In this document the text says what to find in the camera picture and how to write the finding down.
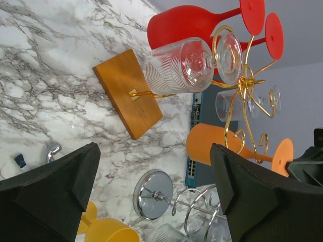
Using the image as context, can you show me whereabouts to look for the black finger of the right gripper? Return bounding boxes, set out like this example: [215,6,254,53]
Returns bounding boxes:
[285,128,322,187]

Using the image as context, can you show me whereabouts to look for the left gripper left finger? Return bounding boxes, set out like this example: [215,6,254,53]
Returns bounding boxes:
[1,142,101,241]

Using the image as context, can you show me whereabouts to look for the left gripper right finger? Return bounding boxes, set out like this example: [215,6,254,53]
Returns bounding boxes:
[211,147,322,241]

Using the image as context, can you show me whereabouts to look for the yellow wine glass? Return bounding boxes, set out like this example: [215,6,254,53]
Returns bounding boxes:
[77,201,140,242]

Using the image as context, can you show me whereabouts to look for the orange wine glass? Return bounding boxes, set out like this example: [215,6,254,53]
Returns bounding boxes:
[186,124,294,177]

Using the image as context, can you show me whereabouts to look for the right clear wine glass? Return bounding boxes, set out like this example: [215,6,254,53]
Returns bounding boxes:
[215,85,281,122]

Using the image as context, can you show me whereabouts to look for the clear wine glass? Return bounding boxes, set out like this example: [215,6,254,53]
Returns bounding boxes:
[143,33,243,95]
[215,85,281,122]

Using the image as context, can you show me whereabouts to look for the clear glass on chrome rack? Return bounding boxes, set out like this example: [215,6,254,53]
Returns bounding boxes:
[152,223,191,242]

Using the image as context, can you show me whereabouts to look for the right red wine glass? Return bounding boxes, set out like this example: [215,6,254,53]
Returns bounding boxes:
[207,7,284,80]

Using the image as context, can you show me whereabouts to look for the red wine glass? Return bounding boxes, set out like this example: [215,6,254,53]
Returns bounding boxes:
[147,0,265,50]
[207,7,284,80]

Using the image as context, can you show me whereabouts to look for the left clear wine glass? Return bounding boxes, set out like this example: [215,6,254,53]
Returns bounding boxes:
[143,33,243,95]

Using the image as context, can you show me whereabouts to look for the left red wine glass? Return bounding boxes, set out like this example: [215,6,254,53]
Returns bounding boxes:
[147,0,265,50]

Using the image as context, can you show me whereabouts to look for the chrome wire glass rack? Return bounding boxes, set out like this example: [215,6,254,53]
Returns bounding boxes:
[133,169,227,241]

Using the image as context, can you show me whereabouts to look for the gold wire wine glass rack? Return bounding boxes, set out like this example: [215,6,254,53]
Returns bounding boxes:
[92,25,276,164]

